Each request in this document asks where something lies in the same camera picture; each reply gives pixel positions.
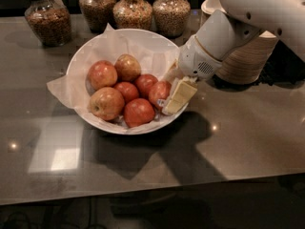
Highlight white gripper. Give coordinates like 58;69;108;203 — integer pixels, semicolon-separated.
162;35;222;115

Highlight red apple with sticker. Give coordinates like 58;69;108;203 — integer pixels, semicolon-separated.
149;81;172;110

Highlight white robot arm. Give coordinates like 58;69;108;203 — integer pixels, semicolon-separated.
162;0;305;115

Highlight red apple centre right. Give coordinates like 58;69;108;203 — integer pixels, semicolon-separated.
134;73;157;98

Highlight red apple front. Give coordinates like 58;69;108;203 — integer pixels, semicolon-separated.
123;98;155;128

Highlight small red apple centre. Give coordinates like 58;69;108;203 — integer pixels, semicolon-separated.
114;82;139;103

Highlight yellow-red apple back centre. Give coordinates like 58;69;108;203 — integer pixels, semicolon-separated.
114;54;141;82

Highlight yellow-red apple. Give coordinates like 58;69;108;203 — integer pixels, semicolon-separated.
114;54;141;82
89;87;125;121

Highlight white bowl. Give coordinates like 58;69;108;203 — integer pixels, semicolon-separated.
66;29;195;135

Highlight yellow-red apple front left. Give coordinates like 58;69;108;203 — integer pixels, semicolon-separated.
89;87;125;121

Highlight red-yellow apple back left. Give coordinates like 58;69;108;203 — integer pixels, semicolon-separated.
87;60;117;91

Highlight white paper liner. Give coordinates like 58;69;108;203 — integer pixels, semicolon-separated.
47;27;179;135

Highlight front stack of paper bowls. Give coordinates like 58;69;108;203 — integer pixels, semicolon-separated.
216;31;278;85

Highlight stack of paper bowls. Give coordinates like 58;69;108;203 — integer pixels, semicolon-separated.
200;0;224;25
216;31;278;85

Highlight glass cereal jar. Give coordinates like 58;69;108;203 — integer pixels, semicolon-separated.
152;0;191;37
25;0;71;47
79;0;116;32
112;0;153;31

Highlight back stack of paper bowls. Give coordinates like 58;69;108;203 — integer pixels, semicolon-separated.
200;0;224;25

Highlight glass cereal jar far left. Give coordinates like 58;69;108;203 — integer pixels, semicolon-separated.
25;0;71;47

